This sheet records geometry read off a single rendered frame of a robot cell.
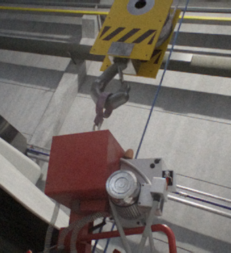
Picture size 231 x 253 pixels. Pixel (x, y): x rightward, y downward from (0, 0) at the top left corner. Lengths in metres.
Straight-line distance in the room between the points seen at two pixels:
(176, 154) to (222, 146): 1.25
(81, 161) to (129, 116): 8.94
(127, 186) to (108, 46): 0.81
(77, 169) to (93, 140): 0.12
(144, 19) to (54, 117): 8.99
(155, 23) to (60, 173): 0.86
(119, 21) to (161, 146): 7.81
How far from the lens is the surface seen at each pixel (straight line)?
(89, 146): 1.15
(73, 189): 1.11
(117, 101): 1.47
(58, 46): 11.41
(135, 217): 1.12
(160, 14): 1.66
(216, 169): 8.95
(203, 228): 8.57
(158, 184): 0.99
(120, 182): 1.02
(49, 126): 10.41
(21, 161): 3.65
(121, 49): 1.56
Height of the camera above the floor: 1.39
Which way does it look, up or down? 21 degrees up
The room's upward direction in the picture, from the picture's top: 22 degrees clockwise
